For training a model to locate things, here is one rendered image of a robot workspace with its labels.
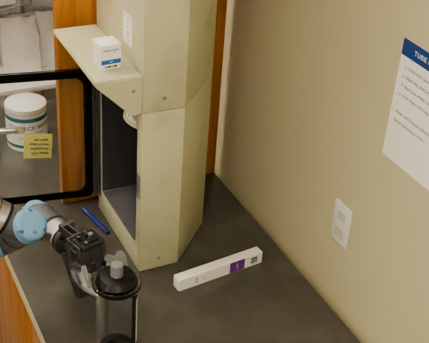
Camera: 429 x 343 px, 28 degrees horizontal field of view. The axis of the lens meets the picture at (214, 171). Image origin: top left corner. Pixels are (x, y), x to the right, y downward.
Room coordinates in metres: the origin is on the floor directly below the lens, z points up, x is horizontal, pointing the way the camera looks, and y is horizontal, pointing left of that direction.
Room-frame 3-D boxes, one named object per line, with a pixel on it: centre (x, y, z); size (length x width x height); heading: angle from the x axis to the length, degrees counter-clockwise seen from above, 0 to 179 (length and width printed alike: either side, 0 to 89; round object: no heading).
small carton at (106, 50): (1.80, 0.27, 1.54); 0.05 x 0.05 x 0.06; 32
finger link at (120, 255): (1.51, 0.19, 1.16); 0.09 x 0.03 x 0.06; 67
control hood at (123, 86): (1.87, 0.30, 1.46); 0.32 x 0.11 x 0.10; 28
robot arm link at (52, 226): (1.61, 0.35, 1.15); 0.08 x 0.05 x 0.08; 133
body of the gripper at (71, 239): (1.55, 0.29, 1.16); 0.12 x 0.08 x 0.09; 43
